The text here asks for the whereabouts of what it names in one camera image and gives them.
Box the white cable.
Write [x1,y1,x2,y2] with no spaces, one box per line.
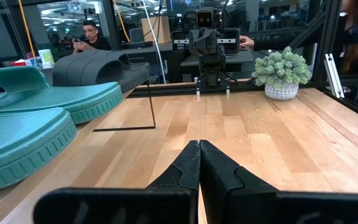
[141,0,167,85]

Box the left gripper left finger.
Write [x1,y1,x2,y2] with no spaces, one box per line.
[32,139,201,224]

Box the white dotted plant pot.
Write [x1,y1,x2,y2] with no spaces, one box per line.
[264,82,300,101]

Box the person's hand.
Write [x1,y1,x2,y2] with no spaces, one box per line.
[239,35,256,49]

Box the green rubber slide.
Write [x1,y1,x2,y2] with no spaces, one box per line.
[0,67,124,125]
[0,107,78,194]

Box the black rubber slide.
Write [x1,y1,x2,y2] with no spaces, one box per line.
[116,52,151,75]
[52,49,150,94]

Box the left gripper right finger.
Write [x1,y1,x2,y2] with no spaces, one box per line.
[200,139,358,224]

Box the cardboard box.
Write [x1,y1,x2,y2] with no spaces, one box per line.
[140,16,171,44]

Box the silver aluminium bracket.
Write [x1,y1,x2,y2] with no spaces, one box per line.
[324,53,345,99]

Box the black camera mount frame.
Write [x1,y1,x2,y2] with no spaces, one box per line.
[289,0,344,85]

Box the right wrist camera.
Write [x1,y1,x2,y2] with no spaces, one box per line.
[195,9,214,29]

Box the round green succulent plant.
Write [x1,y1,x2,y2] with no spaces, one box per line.
[251,46,312,91]

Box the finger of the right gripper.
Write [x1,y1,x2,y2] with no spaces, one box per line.
[203,29,219,56]
[188,29,204,56]

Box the yellow cable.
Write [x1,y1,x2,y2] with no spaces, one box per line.
[17,0,37,60]
[112,0,131,43]

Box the person's forearm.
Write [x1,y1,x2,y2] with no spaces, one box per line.
[253,36,295,52]

